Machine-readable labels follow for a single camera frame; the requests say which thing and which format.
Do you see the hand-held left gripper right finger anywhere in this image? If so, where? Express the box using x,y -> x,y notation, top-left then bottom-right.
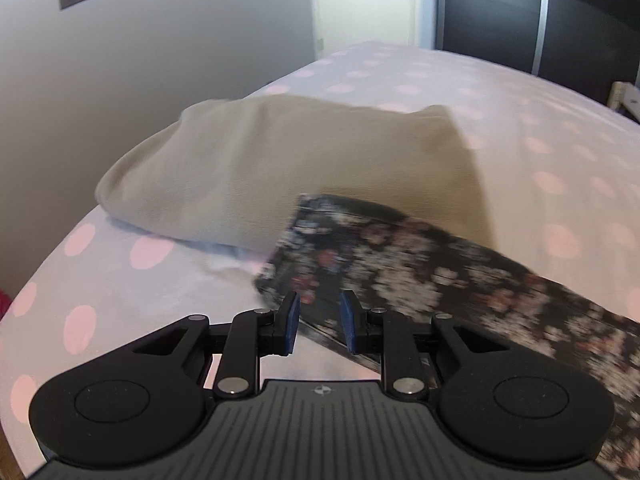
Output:
339,290 -> 506,401

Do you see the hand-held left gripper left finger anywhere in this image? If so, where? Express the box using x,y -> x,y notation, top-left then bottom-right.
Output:
132,291 -> 302,401

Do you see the dark floral garment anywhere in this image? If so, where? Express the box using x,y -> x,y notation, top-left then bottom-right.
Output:
252,192 -> 640,480

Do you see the plain beige garment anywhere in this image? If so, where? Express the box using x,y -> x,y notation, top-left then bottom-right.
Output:
95,94 -> 493,256

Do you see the white door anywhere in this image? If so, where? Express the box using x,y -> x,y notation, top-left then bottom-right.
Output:
309,0 -> 418,63

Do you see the dark sliding wardrobe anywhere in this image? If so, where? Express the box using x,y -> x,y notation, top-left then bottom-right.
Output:
435,0 -> 640,126

